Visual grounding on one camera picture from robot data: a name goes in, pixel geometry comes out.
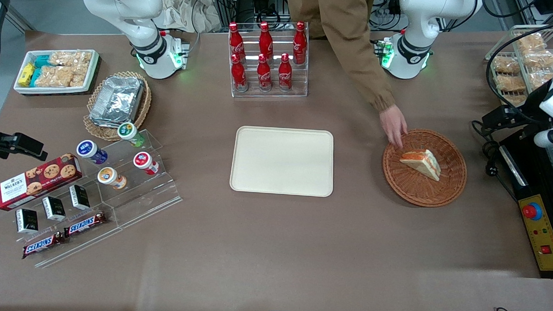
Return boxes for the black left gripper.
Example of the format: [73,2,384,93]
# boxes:
[482,103,544,135]

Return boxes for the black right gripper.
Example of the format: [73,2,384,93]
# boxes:
[0,116,49,162]

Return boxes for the triangular sandwich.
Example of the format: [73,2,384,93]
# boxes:
[399,148,443,182]

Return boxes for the white rectangular snack tray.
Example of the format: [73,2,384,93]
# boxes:
[13,47,100,97]

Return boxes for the round brown wicker basket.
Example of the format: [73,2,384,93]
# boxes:
[381,127,469,209]

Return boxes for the light wicker basket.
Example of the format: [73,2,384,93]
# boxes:
[82,69,153,143]

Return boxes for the cream plastic tray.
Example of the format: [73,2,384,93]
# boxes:
[229,126,336,197]

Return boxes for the bare person hand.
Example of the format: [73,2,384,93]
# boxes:
[378,104,409,149]

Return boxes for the bagged crispy snack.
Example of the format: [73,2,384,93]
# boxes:
[514,33,547,52]
[504,93,528,108]
[495,74,528,93]
[492,55,522,75]
[522,49,553,70]
[529,69,553,90]

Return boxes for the red Walkers cookie box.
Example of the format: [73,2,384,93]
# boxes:
[0,151,84,214]

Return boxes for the blue lid yoghurt bottle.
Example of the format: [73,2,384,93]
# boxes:
[76,139,108,165]

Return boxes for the small black box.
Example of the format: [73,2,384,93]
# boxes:
[41,196,67,222]
[68,184,91,211]
[15,207,40,235]

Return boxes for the yellow snack packet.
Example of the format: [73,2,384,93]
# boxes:
[17,62,36,87]

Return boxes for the black countertop appliance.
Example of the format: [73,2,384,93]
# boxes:
[494,129,553,279]

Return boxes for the clear rice cracker bag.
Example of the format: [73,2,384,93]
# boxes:
[49,50,93,69]
[34,65,74,88]
[70,65,91,88]

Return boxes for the orange lid yoghurt bottle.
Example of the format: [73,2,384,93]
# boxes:
[97,166,128,190]

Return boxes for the Snickers chocolate bar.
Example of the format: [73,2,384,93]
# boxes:
[22,230,68,261]
[63,211,108,239]

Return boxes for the green lid yoghurt bottle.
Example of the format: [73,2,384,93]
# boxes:
[117,122,146,148]

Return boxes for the red emergency stop button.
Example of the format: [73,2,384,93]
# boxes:
[521,202,543,222]

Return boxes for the stacked aluminium foil trays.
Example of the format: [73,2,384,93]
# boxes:
[88,75,144,129]

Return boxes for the red lid yoghurt bottle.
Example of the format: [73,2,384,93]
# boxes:
[132,151,160,176]

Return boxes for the clear acrylic stepped display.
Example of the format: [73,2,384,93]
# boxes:
[22,126,185,274]

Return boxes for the yellow control panel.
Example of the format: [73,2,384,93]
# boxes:
[516,193,553,272]

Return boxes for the crumpled beige bag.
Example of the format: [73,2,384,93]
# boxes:
[154,0,223,35]

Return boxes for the red cola bottle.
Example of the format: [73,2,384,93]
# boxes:
[277,52,294,92]
[256,53,274,92]
[258,22,275,59]
[228,22,247,59]
[292,21,308,65]
[229,53,250,92]

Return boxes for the brown jacket torso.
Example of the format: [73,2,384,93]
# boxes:
[287,0,375,40]

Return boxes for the clear acrylic bottle rack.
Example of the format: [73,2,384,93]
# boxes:
[226,19,311,101]

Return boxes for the black appliance power cable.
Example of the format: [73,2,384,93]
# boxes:
[468,119,523,202]

